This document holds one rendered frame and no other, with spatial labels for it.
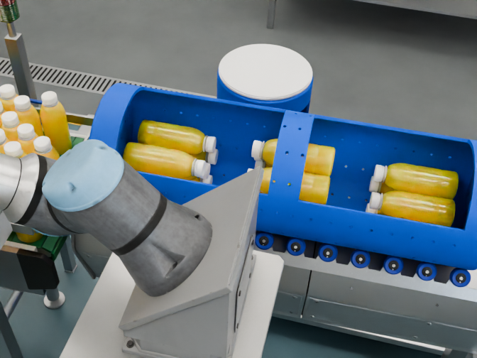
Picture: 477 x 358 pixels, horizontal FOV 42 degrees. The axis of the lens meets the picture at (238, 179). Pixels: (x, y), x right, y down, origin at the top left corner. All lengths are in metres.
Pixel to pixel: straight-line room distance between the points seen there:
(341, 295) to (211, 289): 0.69
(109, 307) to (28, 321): 1.44
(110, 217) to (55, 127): 0.85
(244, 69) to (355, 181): 0.51
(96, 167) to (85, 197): 0.04
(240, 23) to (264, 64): 2.25
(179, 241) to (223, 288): 0.12
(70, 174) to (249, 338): 0.42
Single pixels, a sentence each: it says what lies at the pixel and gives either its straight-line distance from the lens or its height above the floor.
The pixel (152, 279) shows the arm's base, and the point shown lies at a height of 1.32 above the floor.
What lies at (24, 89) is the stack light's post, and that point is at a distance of 2.01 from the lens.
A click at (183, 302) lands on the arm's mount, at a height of 1.33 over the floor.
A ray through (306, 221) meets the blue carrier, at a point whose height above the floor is 1.10.
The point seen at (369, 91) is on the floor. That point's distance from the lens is 3.62.
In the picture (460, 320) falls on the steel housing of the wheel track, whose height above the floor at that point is 0.85.
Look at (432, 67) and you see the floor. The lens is 3.94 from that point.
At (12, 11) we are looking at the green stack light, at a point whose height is 1.19.
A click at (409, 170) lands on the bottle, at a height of 1.12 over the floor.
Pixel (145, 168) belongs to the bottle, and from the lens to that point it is 1.41.
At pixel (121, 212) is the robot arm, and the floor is 1.42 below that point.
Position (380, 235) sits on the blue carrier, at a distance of 1.33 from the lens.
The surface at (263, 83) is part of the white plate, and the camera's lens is 1.79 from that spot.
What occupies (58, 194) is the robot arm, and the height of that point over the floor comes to 1.45.
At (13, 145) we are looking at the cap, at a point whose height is 1.08.
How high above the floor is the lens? 2.08
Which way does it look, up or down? 45 degrees down
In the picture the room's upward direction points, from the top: 3 degrees clockwise
